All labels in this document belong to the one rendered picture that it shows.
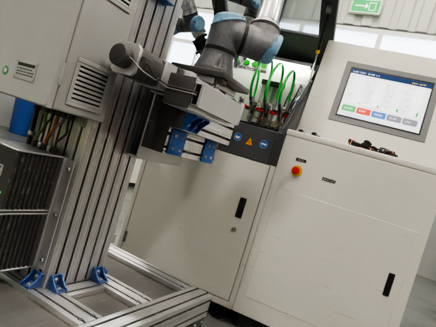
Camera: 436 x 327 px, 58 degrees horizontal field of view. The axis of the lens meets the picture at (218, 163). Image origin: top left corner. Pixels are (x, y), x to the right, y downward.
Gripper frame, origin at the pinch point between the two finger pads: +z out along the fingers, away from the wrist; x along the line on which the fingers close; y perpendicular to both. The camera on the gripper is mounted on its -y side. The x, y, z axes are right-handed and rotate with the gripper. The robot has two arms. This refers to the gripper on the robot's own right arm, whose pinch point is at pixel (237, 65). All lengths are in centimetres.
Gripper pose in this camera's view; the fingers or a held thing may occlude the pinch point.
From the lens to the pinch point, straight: 211.1
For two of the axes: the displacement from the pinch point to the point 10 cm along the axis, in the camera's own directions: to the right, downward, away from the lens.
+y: -3.3, -0.7, -9.4
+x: 9.0, 2.9, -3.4
